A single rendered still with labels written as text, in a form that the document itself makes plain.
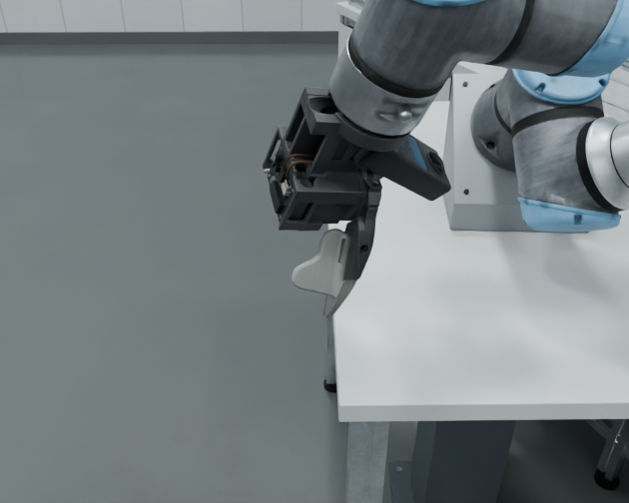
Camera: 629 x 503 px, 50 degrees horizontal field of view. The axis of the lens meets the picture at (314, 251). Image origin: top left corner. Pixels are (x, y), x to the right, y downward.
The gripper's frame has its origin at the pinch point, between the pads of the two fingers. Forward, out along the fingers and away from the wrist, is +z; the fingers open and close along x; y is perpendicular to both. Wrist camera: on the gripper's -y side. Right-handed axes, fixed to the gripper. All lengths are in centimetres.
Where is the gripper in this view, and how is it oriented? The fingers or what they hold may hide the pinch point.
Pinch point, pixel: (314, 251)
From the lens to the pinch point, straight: 66.9
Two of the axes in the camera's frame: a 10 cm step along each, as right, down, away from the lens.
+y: -9.2, 0.2, -4.0
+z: -3.2, 5.6, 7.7
